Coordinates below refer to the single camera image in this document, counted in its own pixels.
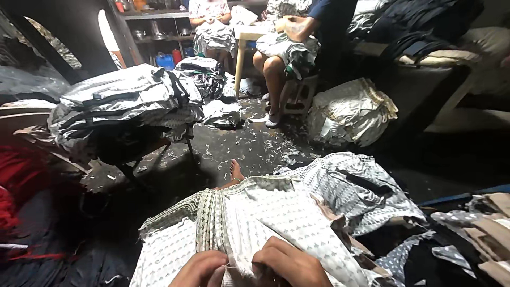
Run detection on blue plastic container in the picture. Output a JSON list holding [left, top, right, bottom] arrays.
[[155, 52, 175, 71]]

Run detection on blue plastic rim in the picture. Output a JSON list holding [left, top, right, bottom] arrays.
[[418, 184, 510, 207]]

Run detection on pile of dark clothes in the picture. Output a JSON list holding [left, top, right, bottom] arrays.
[[348, 0, 485, 64]]

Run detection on red cloth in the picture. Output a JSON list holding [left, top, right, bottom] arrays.
[[0, 145, 50, 232]]

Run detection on garments on person's lap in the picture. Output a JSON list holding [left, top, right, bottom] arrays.
[[256, 32, 321, 80], [194, 21, 236, 57]]

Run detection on pile of fabric scraps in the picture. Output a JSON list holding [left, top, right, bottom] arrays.
[[351, 192, 510, 287]]

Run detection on white plastic stool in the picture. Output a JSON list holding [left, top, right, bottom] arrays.
[[280, 75, 320, 115]]

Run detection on small white garment pile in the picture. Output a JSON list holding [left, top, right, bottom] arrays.
[[202, 99, 244, 130]]

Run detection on large cream fabric bundle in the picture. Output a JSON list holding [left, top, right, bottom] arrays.
[[307, 78, 399, 148]]

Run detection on wooden bench with cushion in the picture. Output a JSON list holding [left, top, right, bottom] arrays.
[[352, 26, 510, 148]]

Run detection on person's legs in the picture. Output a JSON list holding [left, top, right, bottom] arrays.
[[213, 159, 246, 191]]

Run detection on cream plastic table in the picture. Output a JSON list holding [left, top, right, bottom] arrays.
[[233, 25, 275, 99]]

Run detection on white patterned fabric garment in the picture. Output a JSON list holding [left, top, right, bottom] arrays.
[[129, 176, 371, 287]]

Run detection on striped bundle of garments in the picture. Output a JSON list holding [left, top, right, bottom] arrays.
[[175, 56, 236, 100]]

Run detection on white patterned garment, dark band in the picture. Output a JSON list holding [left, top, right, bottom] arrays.
[[281, 151, 428, 237]]

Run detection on large stack of folded garments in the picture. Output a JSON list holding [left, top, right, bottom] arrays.
[[48, 63, 205, 162]]

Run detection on dark stool with metal legs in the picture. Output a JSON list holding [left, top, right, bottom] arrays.
[[86, 124, 197, 185]]

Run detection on shelf with pots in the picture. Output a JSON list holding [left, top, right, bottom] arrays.
[[113, 0, 269, 66]]

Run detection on person's right hand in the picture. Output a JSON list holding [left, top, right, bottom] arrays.
[[252, 235, 334, 287]]

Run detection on person's left hand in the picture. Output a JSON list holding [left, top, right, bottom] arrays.
[[169, 250, 229, 287]]

